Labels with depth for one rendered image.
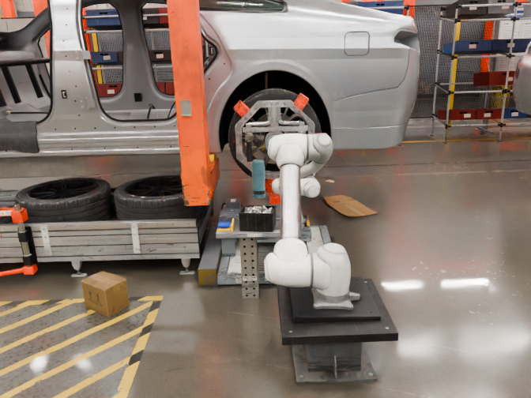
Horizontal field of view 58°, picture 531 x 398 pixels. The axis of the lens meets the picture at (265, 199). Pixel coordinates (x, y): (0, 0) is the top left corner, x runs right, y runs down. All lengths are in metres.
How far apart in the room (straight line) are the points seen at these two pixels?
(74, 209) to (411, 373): 2.38
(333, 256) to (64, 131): 2.31
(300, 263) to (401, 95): 1.75
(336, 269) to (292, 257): 0.20
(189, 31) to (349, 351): 1.91
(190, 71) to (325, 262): 1.40
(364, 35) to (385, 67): 0.26
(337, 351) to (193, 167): 1.40
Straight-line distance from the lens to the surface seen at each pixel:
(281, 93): 3.32
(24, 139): 3.86
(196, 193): 3.03
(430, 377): 2.47
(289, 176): 2.31
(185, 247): 3.26
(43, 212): 3.58
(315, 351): 2.32
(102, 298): 2.97
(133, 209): 3.39
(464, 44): 7.55
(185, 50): 2.90
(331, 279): 2.19
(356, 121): 3.48
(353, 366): 2.40
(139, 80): 5.30
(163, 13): 7.04
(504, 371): 2.62
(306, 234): 3.52
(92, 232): 3.38
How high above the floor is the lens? 1.49
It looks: 18 degrees down
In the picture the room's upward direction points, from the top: 2 degrees counter-clockwise
